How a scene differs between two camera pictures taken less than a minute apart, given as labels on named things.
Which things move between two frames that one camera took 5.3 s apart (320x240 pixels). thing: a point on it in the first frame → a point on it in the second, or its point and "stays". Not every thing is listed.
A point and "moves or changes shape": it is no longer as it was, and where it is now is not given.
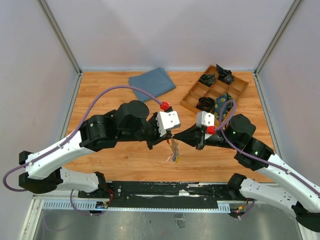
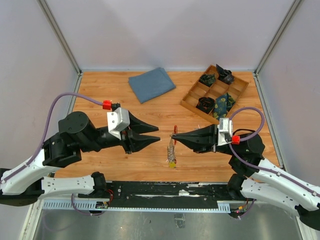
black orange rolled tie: x=206 y=104 stays
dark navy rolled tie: x=224 y=75 stays
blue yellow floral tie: x=219 y=102 stays
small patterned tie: x=175 y=149 moves or changes shape
